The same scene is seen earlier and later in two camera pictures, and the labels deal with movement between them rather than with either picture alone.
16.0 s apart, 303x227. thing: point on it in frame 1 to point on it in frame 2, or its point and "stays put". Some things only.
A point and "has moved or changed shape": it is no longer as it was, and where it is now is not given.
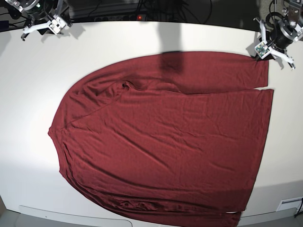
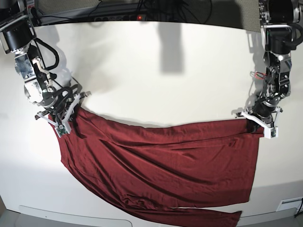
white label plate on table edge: [289, 203] stays put
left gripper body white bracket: [29, 29] to [63, 128]
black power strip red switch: [131, 17] stays put
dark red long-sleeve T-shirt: [175, 139] has moved or changed shape
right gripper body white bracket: [276, 53] to [270, 131]
